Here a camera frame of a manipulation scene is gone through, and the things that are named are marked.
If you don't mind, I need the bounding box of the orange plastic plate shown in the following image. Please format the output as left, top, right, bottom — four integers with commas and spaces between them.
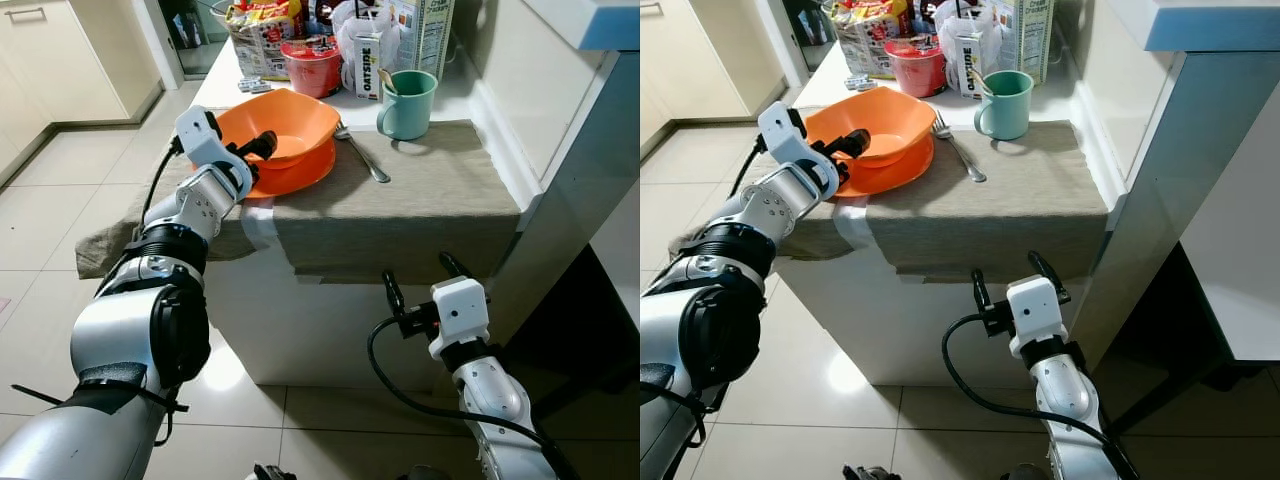
243, 135, 337, 199
838, 133, 937, 198

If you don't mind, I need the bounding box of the green mug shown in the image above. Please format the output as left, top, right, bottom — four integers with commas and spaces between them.
973, 69, 1036, 142
376, 69, 440, 142

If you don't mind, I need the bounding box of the orange plastic bowl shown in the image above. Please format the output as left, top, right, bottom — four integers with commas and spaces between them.
213, 88, 342, 171
803, 85, 939, 169

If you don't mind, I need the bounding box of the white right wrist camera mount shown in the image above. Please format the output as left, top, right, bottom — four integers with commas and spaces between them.
1005, 274, 1068, 360
429, 277, 492, 360

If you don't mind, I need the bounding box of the grey-beige table cloth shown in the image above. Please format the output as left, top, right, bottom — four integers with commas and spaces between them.
668, 120, 1113, 285
74, 120, 523, 288

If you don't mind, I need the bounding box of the white table base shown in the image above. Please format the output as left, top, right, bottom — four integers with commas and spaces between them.
773, 243, 1089, 388
203, 243, 503, 392

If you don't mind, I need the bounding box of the white plastic bag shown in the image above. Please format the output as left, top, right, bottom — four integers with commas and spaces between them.
331, 0, 403, 93
934, 0, 1007, 83

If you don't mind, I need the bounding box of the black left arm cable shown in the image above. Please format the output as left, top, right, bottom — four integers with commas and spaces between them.
139, 135, 191, 233
728, 135, 771, 198

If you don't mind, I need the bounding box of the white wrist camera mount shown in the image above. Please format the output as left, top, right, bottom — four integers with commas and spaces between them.
1005, 274, 1068, 360
757, 100, 828, 173
175, 105, 242, 177
429, 277, 492, 360

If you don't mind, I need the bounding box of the black rubbish bin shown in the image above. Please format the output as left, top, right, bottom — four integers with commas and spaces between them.
160, 0, 232, 78
782, 0, 837, 73

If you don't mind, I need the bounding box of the silver metal fork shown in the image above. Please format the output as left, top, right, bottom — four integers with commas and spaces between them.
333, 121, 392, 185
931, 109, 989, 184

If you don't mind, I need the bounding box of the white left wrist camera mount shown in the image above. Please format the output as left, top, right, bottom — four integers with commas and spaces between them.
175, 105, 242, 177
757, 100, 828, 173

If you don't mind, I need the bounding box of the box of snack packets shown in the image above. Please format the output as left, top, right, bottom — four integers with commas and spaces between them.
224, 0, 307, 82
833, 0, 908, 80

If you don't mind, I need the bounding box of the cream cracker box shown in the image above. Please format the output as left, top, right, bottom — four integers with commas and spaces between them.
994, 0, 1057, 87
393, 0, 457, 83

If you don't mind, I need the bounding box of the cream kitchen cabinet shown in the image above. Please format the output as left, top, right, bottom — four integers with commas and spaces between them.
0, 0, 168, 128
640, 0, 793, 123

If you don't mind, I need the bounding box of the white oat milk carton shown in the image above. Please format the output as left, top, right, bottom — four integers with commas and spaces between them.
352, 34, 387, 102
954, 33, 987, 100

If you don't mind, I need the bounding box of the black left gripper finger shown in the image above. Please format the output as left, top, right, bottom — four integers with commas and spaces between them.
825, 128, 874, 161
236, 130, 280, 162

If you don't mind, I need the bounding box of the white blue-edged counter unit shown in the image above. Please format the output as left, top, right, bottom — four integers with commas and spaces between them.
1058, 0, 1280, 363
456, 0, 641, 353

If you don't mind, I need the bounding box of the white tape strip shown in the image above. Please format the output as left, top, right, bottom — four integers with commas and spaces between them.
832, 197, 877, 251
239, 197, 287, 253

